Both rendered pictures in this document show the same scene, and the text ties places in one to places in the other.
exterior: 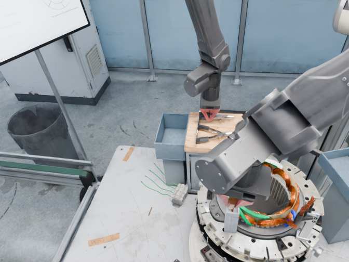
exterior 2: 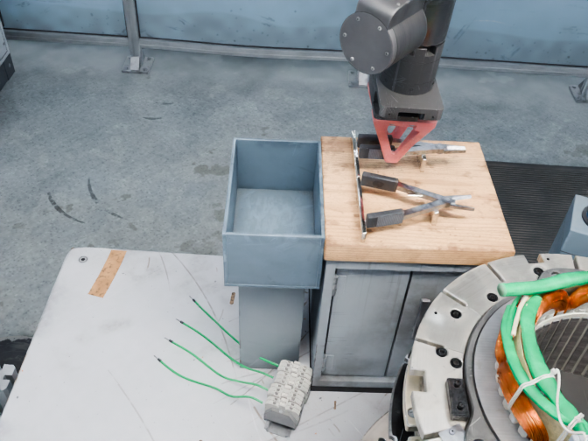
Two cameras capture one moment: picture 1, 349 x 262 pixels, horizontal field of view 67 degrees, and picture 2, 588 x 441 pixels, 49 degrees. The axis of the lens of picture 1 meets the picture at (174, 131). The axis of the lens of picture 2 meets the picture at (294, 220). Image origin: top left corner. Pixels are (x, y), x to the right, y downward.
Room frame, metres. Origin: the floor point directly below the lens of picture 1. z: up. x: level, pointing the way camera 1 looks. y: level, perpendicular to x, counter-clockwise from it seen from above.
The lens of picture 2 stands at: (0.16, 0.12, 1.55)
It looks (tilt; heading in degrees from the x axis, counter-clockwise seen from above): 44 degrees down; 345
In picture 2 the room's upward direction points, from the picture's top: 4 degrees clockwise
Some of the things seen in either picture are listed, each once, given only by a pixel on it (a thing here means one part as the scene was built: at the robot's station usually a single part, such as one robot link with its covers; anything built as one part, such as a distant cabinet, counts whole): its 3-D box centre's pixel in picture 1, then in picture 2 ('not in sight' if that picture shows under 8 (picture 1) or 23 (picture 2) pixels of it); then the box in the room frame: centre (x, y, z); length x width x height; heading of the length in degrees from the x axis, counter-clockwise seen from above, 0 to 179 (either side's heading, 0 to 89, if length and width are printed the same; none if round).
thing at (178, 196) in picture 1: (180, 194); (289, 393); (0.60, 0.00, 0.80); 0.10 x 0.05 x 0.04; 149
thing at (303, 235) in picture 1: (307, 224); not in sight; (0.26, -0.27, 1.15); 0.03 x 0.02 x 0.12; 68
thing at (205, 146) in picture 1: (215, 131); (408, 196); (0.68, -0.15, 1.05); 0.20 x 0.19 x 0.02; 78
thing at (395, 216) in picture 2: (202, 139); (384, 218); (0.62, -0.09, 1.09); 0.04 x 0.01 x 0.02; 93
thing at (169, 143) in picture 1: (175, 153); (272, 267); (0.71, 0.01, 0.92); 0.17 x 0.11 x 0.28; 168
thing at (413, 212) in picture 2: (216, 136); (425, 208); (0.62, -0.14, 1.09); 0.06 x 0.01 x 0.01; 103
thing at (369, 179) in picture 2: (203, 127); (379, 181); (0.67, -0.10, 1.09); 0.04 x 0.01 x 0.02; 63
